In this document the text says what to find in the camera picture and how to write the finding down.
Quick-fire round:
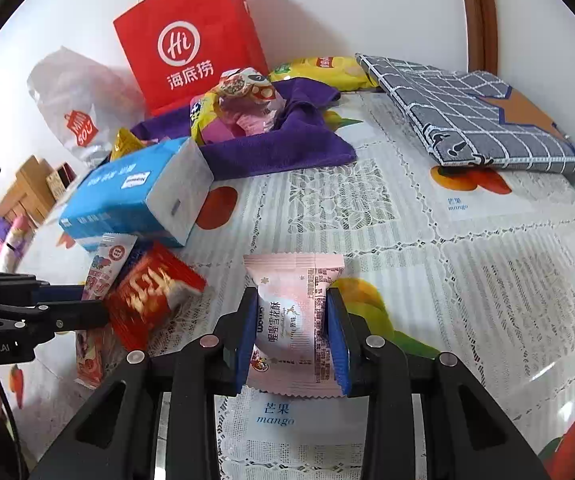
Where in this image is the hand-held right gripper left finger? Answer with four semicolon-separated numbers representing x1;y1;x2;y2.
30;287;259;480

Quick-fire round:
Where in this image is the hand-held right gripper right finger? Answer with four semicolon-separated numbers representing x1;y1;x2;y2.
326;287;551;480

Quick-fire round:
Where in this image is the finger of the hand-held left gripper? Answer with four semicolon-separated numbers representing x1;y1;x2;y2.
0;272;86;307
0;301;113;347

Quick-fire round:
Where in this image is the pink snack packet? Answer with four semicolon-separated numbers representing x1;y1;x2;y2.
220;102;280;136
243;253;345;398

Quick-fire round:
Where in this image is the red snack packet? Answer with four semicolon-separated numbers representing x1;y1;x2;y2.
104;241;207;351

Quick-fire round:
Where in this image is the white cartoon snack packet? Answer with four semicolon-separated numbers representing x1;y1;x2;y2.
74;233;139;389

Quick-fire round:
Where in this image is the pink purple bag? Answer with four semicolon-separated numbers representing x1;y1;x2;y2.
0;215;35;273

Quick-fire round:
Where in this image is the blue tissue pack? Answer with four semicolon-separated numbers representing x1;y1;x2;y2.
58;137;215;252

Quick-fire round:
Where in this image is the wooden cabinet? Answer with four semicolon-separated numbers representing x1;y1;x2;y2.
0;155;75;228

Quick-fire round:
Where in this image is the fruit print tablecloth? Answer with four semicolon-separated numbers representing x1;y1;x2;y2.
0;87;575;480

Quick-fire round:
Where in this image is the gold foil snack packet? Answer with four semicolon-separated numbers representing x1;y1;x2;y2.
110;128;145;162

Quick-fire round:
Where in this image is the white plastic bag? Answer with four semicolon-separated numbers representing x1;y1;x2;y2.
27;46;145;161

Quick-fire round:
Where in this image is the purple towel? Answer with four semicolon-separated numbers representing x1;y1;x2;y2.
130;78;357;181

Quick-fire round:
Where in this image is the magenta snack packet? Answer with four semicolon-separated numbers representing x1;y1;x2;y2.
203;119;240;145

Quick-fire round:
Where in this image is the panda print snack packet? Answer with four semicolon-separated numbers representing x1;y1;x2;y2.
218;69;255;98
250;77;274;106

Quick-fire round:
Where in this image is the grey checked folded box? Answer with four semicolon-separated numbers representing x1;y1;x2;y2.
356;53;575;176

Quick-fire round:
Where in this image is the yellow chip bag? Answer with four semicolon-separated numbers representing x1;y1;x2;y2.
268;55;381;93

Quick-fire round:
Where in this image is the red paper bag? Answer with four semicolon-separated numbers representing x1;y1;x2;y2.
113;0;270;116

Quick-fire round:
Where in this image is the black cable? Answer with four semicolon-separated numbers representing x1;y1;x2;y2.
0;197;23;461

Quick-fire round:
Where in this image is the brown wooden door frame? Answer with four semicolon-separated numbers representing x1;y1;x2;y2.
456;0;499;77

